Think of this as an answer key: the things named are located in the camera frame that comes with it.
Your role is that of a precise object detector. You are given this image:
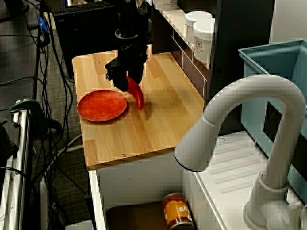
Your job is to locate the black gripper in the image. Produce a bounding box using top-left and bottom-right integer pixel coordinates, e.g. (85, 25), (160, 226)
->
(105, 38), (148, 92)

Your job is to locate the red pepper green stem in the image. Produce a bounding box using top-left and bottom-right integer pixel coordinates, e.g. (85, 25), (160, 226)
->
(126, 76), (144, 111)

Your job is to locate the round red plate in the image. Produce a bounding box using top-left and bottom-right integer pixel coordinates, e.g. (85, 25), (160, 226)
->
(76, 89), (128, 123)

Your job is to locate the black box stand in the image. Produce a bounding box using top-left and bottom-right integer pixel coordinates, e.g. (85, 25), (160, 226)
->
(52, 2), (120, 80)

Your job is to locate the white jar house print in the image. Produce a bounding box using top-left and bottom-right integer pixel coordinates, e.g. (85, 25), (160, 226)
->
(193, 20), (216, 65)

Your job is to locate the plain white lidded jar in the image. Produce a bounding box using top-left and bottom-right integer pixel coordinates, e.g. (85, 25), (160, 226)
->
(184, 11), (213, 46)

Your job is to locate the black keyboard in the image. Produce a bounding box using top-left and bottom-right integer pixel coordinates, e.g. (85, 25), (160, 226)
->
(53, 1), (117, 16)

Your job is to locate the green clamp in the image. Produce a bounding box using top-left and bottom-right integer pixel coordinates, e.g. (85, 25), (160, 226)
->
(9, 99), (48, 137)

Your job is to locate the white toy sink unit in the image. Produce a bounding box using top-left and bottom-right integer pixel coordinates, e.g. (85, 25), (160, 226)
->
(88, 130), (307, 230)

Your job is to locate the black hood cabinet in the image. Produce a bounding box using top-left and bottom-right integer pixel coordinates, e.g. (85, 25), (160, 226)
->
(177, 0), (275, 135)

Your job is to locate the grey toy faucet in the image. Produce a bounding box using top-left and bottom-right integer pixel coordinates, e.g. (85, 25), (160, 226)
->
(174, 75), (307, 230)

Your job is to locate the grey desk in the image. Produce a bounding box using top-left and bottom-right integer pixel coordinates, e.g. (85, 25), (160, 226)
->
(0, 0), (40, 96)

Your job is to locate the teal plastic bin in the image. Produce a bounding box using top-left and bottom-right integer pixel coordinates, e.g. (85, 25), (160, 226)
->
(237, 40), (307, 207)

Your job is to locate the brown cardboard sheet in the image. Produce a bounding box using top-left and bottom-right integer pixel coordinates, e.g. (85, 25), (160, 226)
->
(105, 201), (168, 230)

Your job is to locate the orange soup can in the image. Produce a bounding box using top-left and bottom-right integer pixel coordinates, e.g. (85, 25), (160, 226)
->
(161, 193), (194, 230)

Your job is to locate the black cable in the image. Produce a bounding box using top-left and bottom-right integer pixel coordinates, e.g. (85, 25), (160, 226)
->
(47, 14), (75, 144)

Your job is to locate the cream wall shelf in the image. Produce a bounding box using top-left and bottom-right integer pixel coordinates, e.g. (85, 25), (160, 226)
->
(153, 7), (212, 70)

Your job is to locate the white cable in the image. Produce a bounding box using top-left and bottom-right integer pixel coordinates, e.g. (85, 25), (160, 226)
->
(45, 134), (84, 168)

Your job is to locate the silver aluminium frame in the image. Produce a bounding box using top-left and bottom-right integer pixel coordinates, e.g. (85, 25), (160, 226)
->
(0, 103), (33, 230)

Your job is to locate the black door handle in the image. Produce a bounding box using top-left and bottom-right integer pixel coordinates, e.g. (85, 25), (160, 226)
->
(83, 195), (97, 230)

